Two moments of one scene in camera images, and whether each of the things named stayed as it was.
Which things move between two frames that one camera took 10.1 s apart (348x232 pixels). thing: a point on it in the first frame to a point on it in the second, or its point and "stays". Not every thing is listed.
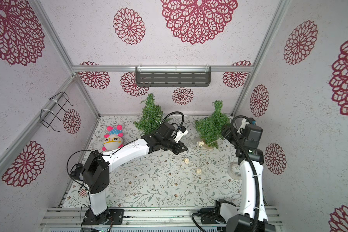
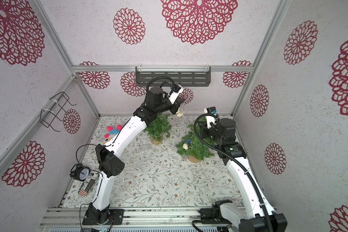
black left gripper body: (170, 144) to (167, 105)
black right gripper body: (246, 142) to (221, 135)
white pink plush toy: (113, 140) stays
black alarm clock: (75, 174) stays
